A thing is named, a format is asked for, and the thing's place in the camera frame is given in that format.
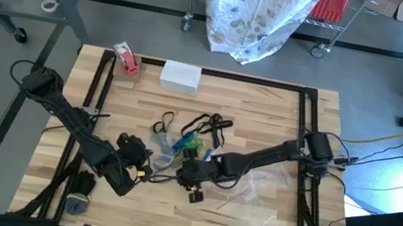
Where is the white floral curtain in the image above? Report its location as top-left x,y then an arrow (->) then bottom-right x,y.
192,0 -> 329,78

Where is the red plastic bin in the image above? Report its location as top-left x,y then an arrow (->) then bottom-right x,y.
308,0 -> 356,27

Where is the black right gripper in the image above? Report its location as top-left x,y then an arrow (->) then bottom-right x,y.
171,147 -> 225,208

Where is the black floor cable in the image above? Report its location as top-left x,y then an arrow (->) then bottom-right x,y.
350,138 -> 403,175
346,166 -> 403,198

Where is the black grey work glove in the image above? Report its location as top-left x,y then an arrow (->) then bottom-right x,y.
62,166 -> 100,219

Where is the white cardboard box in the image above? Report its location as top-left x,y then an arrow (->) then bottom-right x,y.
157,58 -> 204,98

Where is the green rubber band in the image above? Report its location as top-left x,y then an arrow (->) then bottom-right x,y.
179,134 -> 202,157

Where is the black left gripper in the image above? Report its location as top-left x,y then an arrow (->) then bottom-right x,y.
109,131 -> 163,187

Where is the white tape roll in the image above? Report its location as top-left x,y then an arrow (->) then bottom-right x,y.
39,0 -> 61,16

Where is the red tape dispenser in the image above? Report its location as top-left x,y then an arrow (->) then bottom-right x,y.
108,39 -> 147,79

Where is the wide blue rubber band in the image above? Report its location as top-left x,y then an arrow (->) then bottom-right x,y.
201,146 -> 214,164
179,129 -> 199,148
170,135 -> 192,157

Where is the chrome wire shelf cart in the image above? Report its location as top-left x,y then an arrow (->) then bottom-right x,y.
177,0 -> 375,67

